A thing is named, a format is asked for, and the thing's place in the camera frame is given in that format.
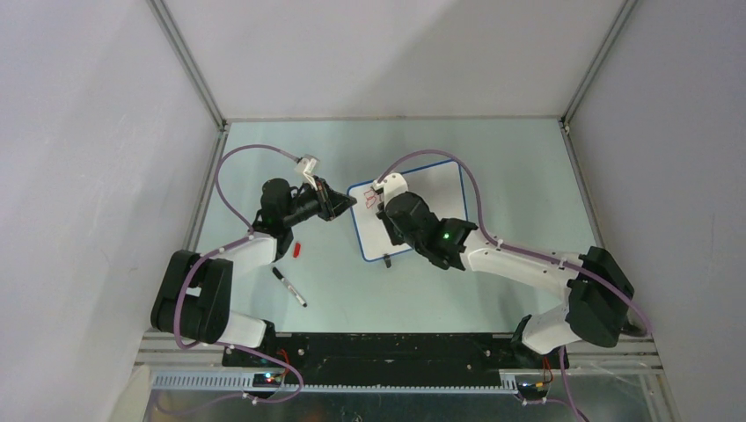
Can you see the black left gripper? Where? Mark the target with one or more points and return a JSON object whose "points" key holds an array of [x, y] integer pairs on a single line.
{"points": [[331, 204]]}

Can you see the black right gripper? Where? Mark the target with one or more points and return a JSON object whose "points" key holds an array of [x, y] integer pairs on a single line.
{"points": [[382, 215]]}

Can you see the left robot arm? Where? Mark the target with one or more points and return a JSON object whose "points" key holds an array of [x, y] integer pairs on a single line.
{"points": [[195, 294]]}

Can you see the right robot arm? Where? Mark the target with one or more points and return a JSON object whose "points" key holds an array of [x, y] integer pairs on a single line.
{"points": [[593, 291]]}

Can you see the white blue-framed whiteboard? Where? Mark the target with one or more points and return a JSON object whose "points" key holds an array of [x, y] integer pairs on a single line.
{"points": [[440, 184]]}

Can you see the black whiteboard marker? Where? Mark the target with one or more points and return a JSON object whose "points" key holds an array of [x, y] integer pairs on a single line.
{"points": [[288, 285]]}

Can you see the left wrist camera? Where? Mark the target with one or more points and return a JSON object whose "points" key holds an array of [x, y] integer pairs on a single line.
{"points": [[306, 166]]}

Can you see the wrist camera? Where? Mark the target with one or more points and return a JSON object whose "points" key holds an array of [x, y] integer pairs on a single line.
{"points": [[306, 166], [389, 187]]}

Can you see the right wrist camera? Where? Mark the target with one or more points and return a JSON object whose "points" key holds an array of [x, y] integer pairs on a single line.
{"points": [[389, 187]]}

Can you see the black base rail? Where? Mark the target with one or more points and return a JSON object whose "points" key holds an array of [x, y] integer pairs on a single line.
{"points": [[312, 362]]}

